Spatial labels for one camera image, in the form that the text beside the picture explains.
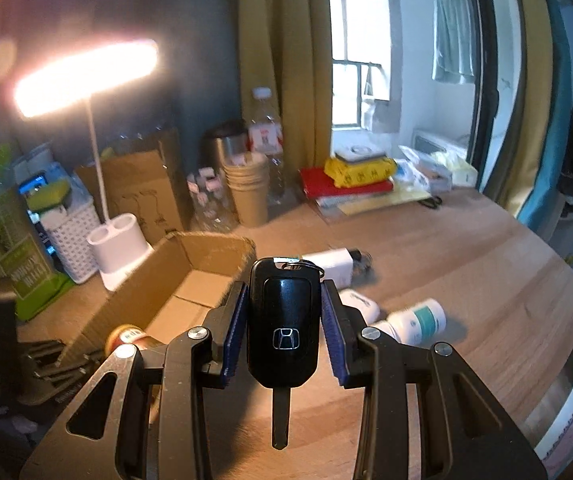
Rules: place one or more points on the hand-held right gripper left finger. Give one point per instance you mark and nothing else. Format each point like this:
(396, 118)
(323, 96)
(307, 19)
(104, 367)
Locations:
(234, 332)

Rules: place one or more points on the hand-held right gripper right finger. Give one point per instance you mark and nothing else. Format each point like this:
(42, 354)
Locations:
(334, 340)

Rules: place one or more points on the white earbuds case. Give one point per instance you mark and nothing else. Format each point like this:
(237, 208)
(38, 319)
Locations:
(361, 302)

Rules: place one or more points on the black car key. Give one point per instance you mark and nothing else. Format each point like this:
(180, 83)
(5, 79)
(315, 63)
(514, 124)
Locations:
(281, 310)

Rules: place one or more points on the cardboard box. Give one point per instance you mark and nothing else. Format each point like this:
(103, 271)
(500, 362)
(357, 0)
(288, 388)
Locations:
(191, 290)

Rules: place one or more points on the white charger adapter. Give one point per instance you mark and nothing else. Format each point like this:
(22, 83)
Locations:
(336, 265)

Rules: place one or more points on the white bottle teal label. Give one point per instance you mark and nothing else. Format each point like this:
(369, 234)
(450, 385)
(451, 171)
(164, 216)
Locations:
(419, 320)

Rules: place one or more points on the brown tape roll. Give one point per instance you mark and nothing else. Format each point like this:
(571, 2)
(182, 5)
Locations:
(129, 336)

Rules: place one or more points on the cluster of small clear bottles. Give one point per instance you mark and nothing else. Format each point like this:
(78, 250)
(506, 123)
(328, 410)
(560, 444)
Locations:
(209, 205)

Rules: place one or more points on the stack of paper cups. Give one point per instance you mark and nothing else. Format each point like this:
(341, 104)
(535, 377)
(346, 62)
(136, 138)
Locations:
(249, 200)

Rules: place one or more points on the white desk lamp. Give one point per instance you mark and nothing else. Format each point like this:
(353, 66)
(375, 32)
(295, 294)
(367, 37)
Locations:
(116, 250)

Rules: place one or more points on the red book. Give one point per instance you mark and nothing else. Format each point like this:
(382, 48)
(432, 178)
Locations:
(326, 185)

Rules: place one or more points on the yellow envelope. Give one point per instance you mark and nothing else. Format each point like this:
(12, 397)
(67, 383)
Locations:
(396, 197)

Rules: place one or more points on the yellow packet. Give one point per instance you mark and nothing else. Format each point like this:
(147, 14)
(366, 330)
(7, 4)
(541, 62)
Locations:
(361, 172)

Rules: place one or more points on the black scissors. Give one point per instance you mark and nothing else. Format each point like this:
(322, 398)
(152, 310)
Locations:
(434, 202)

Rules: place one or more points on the brown printed carton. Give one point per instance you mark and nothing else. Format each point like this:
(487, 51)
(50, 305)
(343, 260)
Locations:
(136, 185)

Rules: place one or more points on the white lattice basket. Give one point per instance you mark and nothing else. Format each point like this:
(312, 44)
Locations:
(74, 240)

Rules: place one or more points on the white kitchen scale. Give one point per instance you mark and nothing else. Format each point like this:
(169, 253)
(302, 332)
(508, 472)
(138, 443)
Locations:
(359, 152)

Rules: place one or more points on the steel thermos cup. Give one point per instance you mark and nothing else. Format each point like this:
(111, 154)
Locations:
(229, 142)

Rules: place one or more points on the black folding stand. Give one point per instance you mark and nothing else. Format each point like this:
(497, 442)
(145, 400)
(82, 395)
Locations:
(46, 365)

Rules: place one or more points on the tissue packs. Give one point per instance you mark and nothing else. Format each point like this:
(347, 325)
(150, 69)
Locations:
(436, 170)

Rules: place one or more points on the clear water bottle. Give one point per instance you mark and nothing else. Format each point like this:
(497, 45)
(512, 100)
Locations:
(266, 135)

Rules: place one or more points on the white air conditioner unit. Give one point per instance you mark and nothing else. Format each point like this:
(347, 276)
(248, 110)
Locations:
(436, 141)

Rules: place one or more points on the green carton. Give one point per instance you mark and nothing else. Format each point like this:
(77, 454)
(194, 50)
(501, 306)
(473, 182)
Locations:
(16, 260)

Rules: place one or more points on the green sponge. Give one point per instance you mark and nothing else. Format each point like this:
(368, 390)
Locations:
(49, 195)

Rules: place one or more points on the yellow and teal curtain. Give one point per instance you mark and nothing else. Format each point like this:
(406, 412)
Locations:
(531, 135)

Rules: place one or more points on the hanging grey cloth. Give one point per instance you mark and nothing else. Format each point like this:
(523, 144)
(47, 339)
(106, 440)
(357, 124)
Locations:
(454, 35)

